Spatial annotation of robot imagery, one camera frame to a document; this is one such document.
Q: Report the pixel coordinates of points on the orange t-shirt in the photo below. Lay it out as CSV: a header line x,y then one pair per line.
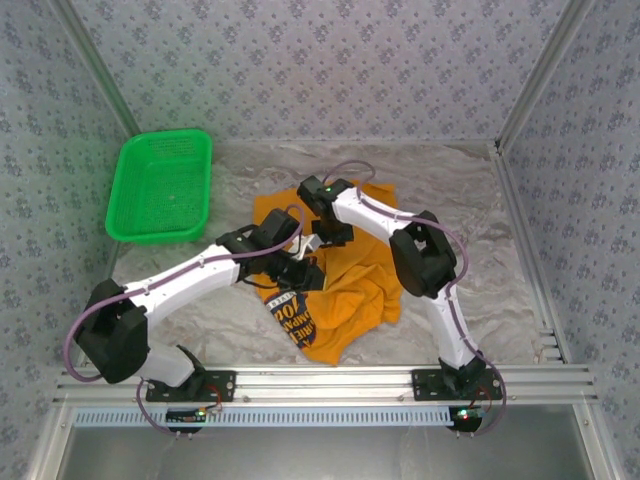
x,y
360,300

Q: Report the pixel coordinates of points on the aluminium frame post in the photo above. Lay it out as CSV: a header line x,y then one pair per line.
x,y
96,65
546,65

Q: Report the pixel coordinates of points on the aluminium frame leg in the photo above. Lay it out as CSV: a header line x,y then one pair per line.
x,y
595,445
50,445

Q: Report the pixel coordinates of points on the green plastic basket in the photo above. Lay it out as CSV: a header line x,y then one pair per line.
x,y
155,200

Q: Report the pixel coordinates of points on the grey metal panel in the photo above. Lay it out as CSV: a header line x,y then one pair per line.
x,y
320,455

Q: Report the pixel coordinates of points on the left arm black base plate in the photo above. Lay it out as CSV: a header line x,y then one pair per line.
x,y
225,385

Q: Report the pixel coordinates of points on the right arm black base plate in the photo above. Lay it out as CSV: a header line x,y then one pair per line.
x,y
422,385

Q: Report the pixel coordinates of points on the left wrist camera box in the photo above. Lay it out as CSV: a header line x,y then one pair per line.
x,y
279,227

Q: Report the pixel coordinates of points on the aluminium mounting rail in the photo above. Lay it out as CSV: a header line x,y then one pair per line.
x,y
320,382

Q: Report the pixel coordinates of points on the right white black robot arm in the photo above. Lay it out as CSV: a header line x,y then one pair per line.
x,y
425,260

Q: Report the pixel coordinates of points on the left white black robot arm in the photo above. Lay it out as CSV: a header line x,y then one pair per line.
x,y
115,335

